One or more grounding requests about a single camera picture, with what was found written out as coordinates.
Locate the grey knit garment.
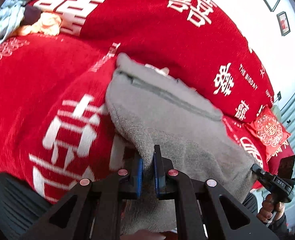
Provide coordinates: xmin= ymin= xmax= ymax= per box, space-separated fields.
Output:
xmin=106 ymin=53 xmax=256 ymax=234

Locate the person's right hand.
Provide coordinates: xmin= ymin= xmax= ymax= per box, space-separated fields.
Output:
xmin=257 ymin=194 xmax=285 ymax=223

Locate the red embroidered cushion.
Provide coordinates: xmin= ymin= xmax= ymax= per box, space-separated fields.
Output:
xmin=244 ymin=105 xmax=291 ymax=161

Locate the red wedding bed sheet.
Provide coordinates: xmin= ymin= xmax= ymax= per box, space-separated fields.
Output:
xmin=0 ymin=33 xmax=295 ymax=204

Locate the black framed picture lower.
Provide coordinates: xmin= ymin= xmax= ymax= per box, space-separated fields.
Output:
xmin=277 ymin=11 xmax=290 ymax=36

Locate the red wedding quilt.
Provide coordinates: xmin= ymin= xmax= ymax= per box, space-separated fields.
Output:
xmin=32 ymin=0 xmax=274 ymax=122

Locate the orange yellow small cloth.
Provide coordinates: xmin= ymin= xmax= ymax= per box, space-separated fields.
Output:
xmin=11 ymin=12 xmax=62 ymax=36

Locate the dark maroon small cloth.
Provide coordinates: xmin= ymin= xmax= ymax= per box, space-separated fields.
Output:
xmin=20 ymin=5 xmax=42 ymax=26

